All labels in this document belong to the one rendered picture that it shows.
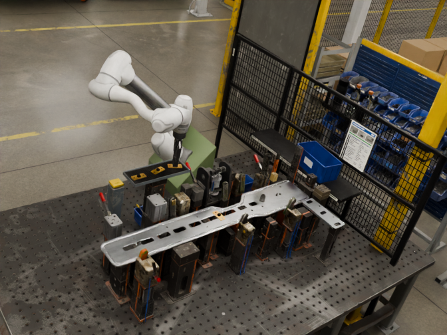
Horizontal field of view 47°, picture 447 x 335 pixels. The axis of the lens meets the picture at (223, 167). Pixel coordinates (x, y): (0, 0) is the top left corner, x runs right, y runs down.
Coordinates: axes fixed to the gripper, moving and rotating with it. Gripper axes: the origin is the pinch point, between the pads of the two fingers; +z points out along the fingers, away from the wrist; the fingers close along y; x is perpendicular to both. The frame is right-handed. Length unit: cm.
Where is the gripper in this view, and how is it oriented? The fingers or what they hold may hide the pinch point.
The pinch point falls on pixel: (175, 160)
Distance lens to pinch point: 298.7
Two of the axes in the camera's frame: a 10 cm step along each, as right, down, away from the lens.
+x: 9.6, 0.2, 2.8
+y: 2.2, 5.7, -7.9
